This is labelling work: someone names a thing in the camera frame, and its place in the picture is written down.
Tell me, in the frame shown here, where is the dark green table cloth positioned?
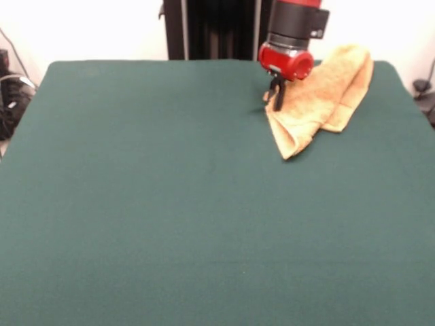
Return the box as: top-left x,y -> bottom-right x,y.
0,60 -> 435,326

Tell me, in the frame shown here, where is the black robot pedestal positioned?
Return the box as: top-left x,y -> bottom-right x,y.
158,0 -> 276,61

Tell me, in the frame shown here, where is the tan terry towel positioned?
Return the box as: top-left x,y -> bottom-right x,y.
264,43 -> 375,161

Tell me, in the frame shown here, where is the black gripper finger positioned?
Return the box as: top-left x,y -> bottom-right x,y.
273,78 -> 285,111
263,79 -> 277,103

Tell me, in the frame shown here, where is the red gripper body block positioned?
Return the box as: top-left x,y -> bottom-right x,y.
258,42 -> 314,82

